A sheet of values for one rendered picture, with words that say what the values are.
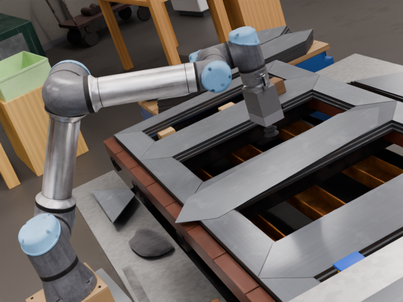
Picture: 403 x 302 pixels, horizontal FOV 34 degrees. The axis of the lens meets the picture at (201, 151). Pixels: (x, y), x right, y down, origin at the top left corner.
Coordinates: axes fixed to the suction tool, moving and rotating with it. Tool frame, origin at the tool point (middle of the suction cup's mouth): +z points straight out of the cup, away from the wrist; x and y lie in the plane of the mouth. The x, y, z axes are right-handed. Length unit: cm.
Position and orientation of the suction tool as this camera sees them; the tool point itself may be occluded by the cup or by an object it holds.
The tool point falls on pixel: (271, 133)
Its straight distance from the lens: 190.8
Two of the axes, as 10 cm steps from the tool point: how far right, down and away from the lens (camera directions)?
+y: -4.5, -2.5, 8.6
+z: 3.0, 8.6, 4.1
